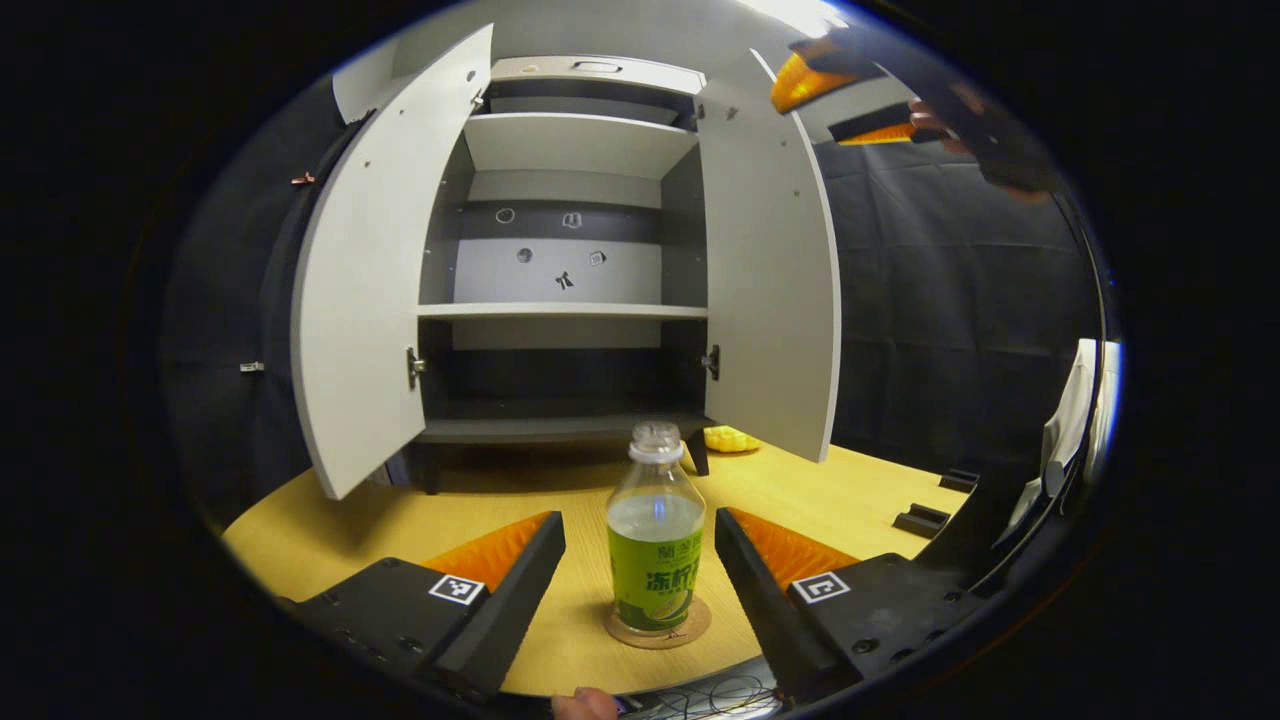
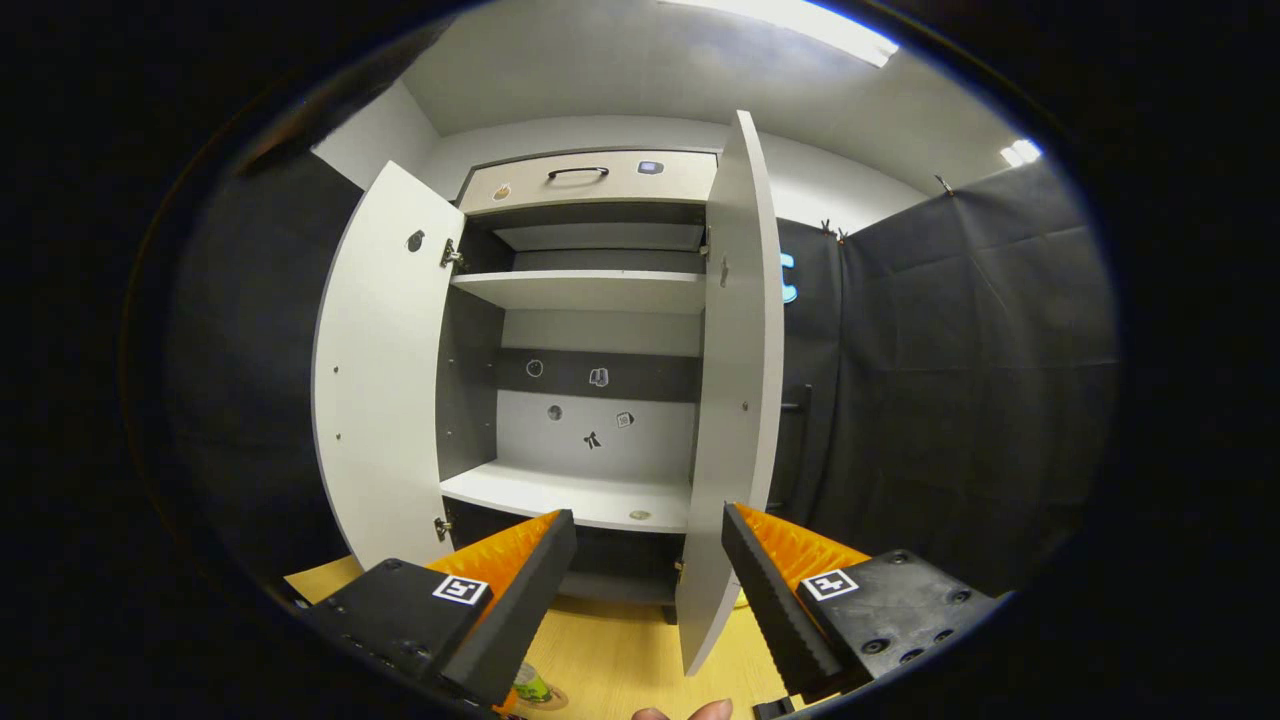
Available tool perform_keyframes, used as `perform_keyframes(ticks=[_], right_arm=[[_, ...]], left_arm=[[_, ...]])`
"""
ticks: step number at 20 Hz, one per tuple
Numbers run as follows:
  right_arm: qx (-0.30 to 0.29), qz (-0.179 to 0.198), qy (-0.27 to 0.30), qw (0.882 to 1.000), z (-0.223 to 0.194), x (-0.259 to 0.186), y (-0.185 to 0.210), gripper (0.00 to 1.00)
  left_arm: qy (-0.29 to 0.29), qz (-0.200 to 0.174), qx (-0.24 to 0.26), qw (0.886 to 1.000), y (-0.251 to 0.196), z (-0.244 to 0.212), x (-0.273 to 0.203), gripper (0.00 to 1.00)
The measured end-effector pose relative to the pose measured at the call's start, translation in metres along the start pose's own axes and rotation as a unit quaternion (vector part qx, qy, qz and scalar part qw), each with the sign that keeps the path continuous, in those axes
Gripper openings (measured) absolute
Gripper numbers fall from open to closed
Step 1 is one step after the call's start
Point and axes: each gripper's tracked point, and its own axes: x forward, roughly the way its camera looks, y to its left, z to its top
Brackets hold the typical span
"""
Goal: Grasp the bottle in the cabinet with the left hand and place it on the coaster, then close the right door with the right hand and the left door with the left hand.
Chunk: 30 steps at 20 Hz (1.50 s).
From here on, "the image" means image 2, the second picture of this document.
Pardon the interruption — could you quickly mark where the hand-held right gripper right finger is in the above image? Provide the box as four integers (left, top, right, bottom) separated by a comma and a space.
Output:
720, 500, 1013, 701

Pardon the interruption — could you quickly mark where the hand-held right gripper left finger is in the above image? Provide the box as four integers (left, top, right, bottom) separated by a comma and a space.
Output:
305, 508, 579, 709

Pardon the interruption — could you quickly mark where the green label bottle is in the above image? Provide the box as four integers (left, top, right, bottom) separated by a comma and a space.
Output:
512, 660, 554, 704

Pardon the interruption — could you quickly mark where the round wooden coaster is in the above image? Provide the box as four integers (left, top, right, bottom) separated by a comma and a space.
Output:
505, 683, 569, 713

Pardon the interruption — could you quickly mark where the white cabinet door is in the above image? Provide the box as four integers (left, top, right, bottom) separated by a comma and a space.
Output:
676, 110, 813, 677
312, 160, 467, 571

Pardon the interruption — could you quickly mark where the grey and white cabinet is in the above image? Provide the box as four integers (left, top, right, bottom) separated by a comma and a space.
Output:
433, 147, 723, 626

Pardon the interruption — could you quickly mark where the black backdrop cloth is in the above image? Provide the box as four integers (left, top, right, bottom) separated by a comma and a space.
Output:
765, 160, 1121, 601
170, 150, 366, 591

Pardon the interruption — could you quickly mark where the long ceiling strip light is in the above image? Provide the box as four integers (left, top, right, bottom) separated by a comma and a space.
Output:
660, 0, 899, 69

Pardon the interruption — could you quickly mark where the beige drawer with black handle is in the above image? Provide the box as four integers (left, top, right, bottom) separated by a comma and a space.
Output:
458, 150, 719, 216

